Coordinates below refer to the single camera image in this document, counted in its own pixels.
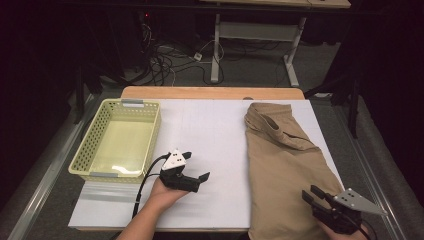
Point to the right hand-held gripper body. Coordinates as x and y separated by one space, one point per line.
340 218

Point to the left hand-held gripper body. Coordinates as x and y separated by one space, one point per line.
176 180

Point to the tan shorts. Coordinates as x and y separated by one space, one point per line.
283 173

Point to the yellow perforated plastic basket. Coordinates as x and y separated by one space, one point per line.
86 156

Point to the person's right hand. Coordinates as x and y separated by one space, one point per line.
346 237

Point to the person's left hand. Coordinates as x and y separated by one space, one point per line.
163 196

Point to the white table cover sheet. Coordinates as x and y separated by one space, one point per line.
213 133

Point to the black metal stand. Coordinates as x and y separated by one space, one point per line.
79 96
354 110

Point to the white power adapter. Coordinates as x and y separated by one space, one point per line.
198 56

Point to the white-framed desk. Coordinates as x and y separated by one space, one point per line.
256 31

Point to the aluminium floor rail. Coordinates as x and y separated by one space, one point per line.
373 166

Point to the aluminium table edge rail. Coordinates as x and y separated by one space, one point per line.
43 180

